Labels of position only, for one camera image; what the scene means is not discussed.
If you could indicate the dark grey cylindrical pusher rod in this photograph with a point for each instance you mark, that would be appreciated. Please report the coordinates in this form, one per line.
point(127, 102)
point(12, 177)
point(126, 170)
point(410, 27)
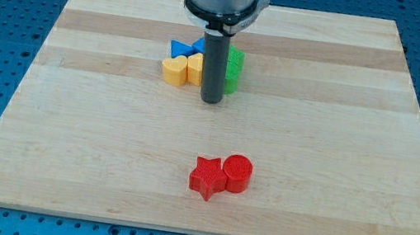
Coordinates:
point(215, 57)

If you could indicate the green block upper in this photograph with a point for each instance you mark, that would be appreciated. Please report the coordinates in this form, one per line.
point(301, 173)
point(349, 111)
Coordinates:
point(236, 57)

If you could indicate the green block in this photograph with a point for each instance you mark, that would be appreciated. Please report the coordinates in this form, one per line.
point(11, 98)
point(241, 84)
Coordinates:
point(236, 57)
point(231, 78)

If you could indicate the yellow block behind rod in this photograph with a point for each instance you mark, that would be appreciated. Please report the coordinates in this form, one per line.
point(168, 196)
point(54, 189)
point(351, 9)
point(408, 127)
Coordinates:
point(195, 69)

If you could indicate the green block lower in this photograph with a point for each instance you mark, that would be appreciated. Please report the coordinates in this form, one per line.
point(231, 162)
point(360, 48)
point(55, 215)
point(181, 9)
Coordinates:
point(231, 78)

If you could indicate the blue bow-shaped block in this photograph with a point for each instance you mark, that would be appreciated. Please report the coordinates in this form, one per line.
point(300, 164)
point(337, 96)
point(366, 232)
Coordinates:
point(178, 48)

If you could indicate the yellow heart block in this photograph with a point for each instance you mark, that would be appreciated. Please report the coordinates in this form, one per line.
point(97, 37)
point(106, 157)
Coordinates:
point(175, 70)

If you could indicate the wooden board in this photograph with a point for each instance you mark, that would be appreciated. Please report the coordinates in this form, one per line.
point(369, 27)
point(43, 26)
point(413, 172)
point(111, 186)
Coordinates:
point(325, 110)

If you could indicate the red cylinder block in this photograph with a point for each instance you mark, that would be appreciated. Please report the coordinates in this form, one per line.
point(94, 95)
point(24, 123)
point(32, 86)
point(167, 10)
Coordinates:
point(238, 169)

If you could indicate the red star block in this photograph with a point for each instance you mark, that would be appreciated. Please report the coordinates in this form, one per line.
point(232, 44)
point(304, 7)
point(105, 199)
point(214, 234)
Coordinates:
point(207, 177)

